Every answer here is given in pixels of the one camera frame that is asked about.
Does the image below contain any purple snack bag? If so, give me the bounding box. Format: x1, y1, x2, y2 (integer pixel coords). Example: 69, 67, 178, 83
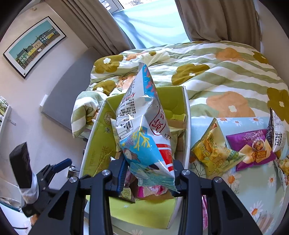
226, 129, 276, 171

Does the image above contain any pink snack bag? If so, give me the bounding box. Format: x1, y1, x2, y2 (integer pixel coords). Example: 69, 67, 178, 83
136, 185, 167, 199

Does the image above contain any green cardboard box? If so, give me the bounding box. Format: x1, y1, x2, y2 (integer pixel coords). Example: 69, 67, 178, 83
80, 83, 191, 229

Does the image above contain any beige curtain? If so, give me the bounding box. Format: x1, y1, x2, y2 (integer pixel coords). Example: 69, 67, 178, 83
175, 0, 261, 50
46, 0, 135, 56

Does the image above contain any framed houses picture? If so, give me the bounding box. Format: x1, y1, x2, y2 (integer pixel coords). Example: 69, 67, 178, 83
3, 16, 66, 78

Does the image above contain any large blue red snack bag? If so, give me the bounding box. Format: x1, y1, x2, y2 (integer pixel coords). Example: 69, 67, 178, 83
116, 63, 177, 191

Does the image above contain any left beige curtain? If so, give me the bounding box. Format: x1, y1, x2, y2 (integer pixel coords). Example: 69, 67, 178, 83
46, 0, 135, 56

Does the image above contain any white Tatre snack bag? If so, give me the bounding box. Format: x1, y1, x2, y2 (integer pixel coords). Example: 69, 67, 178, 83
266, 108, 288, 159

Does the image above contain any floral striped duvet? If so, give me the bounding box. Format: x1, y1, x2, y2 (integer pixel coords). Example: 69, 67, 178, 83
71, 41, 288, 138

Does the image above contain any yellow green snack bag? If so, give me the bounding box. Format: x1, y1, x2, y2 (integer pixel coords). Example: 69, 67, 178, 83
190, 118, 246, 179

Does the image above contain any right beige curtain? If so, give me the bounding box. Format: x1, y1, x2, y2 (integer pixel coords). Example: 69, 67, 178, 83
175, 0, 261, 50

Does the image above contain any grey headboard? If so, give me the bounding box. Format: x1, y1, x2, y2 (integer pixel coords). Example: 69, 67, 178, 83
41, 47, 101, 132

